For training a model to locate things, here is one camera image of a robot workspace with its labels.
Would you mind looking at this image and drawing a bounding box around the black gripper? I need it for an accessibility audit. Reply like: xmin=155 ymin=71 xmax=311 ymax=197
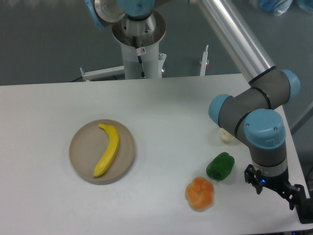
xmin=244 ymin=164 xmax=313 ymax=224

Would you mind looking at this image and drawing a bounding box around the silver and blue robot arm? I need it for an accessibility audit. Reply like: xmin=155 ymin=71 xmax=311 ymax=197
xmin=85 ymin=0 xmax=313 ymax=224

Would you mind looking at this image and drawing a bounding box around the yellow banana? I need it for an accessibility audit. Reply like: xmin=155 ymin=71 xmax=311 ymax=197
xmin=93 ymin=123 xmax=120 ymax=178

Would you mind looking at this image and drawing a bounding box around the beige round plate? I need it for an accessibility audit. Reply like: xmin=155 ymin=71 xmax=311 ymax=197
xmin=69 ymin=119 xmax=135 ymax=185

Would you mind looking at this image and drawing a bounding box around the green bell pepper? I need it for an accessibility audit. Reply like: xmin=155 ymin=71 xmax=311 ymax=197
xmin=206 ymin=152 xmax=235 ymax=181

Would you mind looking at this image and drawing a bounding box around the white garlic bulb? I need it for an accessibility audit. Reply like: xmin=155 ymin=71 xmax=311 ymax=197
xmin=219 ymin=128 xmax=238 ymax=145

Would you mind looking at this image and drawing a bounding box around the orange knotted bread roll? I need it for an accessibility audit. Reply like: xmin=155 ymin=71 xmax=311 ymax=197
xmin=185 ymin=177 xmax=214 ymax=211

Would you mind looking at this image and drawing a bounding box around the white right support leg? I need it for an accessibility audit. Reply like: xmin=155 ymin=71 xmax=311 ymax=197
xmin=200 ymin=45 xmax=209 ymax=76

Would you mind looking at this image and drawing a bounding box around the white support leg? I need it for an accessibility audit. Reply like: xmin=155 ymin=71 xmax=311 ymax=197
xmin=80 ymin=66 xmax=124 ymax=81
xmin=200 ymin=45 xmax=209 ymax=76

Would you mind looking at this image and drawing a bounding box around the blue plastic bag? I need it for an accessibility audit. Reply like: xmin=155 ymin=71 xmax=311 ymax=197
xmin=249 ymin=0 xmax=292 ymax=16
xmin=296 ymin=0 xmax=313 ymax=15

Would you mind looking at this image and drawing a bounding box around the white left support leg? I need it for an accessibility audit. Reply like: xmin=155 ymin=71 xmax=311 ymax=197
xmin=80 ymin=66 xmax=124 ymax=81

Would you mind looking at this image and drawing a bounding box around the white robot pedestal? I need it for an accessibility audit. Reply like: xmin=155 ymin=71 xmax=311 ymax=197
xmin=112 ymin=11 xmax=166 ymax=79

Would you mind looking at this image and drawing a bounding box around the black cable on pedestal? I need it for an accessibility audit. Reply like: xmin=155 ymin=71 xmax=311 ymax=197
xmin=132 ymin=36 xmax=147 ymax=79

